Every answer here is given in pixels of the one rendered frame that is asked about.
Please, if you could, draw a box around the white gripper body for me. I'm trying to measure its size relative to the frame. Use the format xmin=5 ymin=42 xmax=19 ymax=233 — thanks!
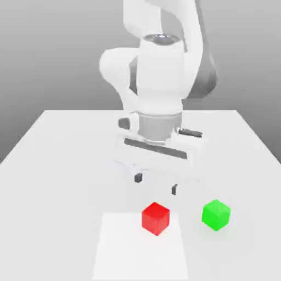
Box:
xmin=114 ymin=131 xmax=205 ymax=176

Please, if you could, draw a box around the small red cube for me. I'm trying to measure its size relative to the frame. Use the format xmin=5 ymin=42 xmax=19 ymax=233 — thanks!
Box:
xmin=141 ymin=201 xmax=171 ymax=237

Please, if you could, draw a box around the small green cube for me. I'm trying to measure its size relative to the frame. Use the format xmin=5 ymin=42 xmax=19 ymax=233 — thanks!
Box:
xmin=201 ymin=199 xmax=232 ymax=232

